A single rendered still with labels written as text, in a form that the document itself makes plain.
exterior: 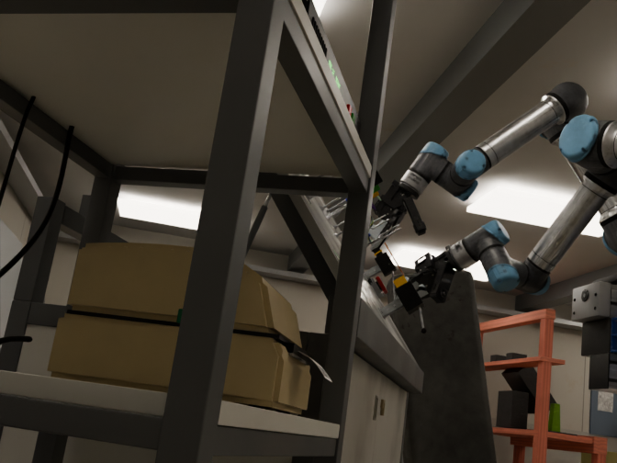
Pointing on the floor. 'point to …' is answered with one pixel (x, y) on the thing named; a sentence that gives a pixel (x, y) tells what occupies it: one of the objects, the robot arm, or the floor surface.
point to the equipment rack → (128, 109)
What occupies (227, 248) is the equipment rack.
